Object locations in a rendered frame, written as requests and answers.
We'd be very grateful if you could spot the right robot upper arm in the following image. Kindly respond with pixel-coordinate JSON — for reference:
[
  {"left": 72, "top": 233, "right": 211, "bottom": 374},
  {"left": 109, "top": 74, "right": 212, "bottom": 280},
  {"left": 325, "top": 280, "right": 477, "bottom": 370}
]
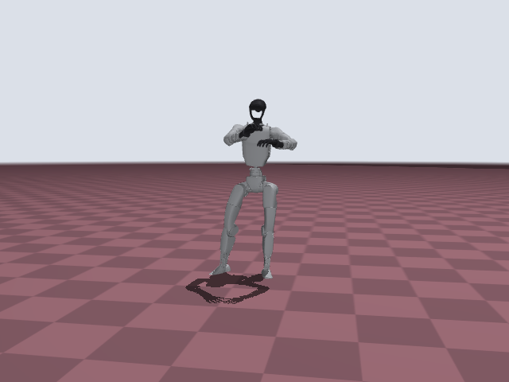
[{"left": 223, "top": 124, "right": 244, "bottom": 146}]

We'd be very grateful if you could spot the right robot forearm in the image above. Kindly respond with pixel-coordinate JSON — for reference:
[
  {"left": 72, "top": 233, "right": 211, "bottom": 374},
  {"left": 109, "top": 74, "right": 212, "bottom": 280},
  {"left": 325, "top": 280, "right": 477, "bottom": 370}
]
[{"left": 224, "top": 131, "right": 248, "bottom": 143}]

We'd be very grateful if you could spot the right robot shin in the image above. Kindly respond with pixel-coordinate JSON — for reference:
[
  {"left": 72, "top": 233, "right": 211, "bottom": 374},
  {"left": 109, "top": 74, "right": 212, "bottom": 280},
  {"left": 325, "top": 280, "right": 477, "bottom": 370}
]
[{"left": 220, "top": 228, "right": 235, "bottom": 267}]

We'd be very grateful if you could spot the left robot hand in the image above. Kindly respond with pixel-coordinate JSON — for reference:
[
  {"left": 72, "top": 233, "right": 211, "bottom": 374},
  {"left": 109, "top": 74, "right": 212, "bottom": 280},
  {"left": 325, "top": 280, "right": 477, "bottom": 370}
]
[{"left": 257, "top": 139, "right": 284, "bottom": 148}]

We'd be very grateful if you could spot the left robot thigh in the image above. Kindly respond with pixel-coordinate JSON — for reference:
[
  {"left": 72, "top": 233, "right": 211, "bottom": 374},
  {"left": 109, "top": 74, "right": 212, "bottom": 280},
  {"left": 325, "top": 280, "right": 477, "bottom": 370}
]
[{"left": 261, "top": 181, "right": 278, "bottom": 237}]

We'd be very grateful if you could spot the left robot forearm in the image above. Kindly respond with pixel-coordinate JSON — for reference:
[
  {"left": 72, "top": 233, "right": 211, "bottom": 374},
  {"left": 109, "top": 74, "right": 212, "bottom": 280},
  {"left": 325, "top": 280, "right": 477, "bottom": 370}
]
[{"left": 275, "top": 138, "right": 297, "bottom": 150}]

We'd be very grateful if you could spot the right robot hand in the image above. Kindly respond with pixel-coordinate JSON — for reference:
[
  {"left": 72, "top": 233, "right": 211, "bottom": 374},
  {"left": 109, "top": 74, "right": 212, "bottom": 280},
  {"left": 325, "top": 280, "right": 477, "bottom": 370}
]
[{"left": 239, "top": 124, "right": 262, "bottom": 138}]

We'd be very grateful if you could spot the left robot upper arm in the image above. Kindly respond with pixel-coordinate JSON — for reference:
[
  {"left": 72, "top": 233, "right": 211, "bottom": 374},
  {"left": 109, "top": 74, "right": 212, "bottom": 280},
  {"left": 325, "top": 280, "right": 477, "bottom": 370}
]
[{"left": 270, "top": 127, "right": 297, "bottom": 150}]

